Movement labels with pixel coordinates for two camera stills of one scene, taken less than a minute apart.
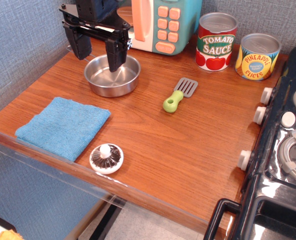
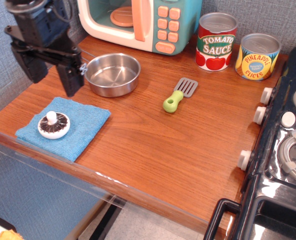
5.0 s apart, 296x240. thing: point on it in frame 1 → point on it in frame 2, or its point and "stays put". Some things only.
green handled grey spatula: [185, 87] stays put
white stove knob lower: [243, 160] stays put
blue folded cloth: [63, 127] stays put
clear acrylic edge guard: [35, 193] stays put
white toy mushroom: [105, 158] → [54, 126]
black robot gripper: [97, 18] → [43, 26]
